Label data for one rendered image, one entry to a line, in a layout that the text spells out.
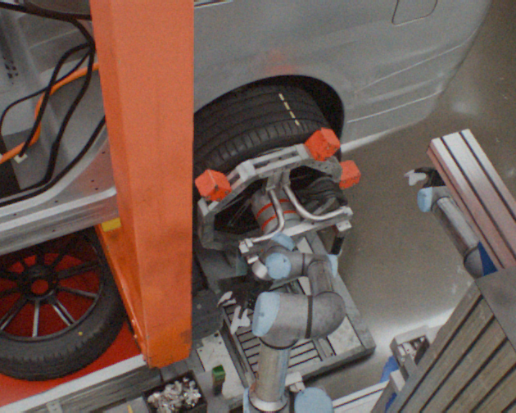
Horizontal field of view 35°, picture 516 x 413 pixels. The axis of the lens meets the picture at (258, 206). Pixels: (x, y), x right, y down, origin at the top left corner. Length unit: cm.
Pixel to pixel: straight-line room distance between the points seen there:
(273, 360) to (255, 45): 97
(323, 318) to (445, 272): 189
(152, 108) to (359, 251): 232
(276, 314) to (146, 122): 65
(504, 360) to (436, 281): 235
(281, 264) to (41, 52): 130
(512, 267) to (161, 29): 79
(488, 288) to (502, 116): 306
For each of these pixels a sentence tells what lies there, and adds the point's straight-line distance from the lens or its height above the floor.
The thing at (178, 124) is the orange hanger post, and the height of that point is 193.
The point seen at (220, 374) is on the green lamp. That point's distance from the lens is 287.
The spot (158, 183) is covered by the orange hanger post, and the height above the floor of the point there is 173.
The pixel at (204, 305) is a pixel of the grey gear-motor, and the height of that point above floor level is 40.
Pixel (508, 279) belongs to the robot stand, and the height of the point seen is 203.
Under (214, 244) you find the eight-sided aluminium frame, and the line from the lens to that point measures 299.
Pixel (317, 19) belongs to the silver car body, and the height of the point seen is 153.
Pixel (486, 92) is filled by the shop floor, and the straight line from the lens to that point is 466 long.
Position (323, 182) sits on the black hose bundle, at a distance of 281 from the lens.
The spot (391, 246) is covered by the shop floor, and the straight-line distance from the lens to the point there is 395.
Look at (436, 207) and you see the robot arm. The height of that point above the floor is 128.
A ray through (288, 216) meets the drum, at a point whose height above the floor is 92.
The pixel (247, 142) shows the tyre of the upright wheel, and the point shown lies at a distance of 271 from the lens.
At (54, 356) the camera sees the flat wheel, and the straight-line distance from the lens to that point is 311.
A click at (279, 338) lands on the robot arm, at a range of 214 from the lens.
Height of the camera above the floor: 335
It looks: 58 degrees down
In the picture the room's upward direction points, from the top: 8 degrees clockwise
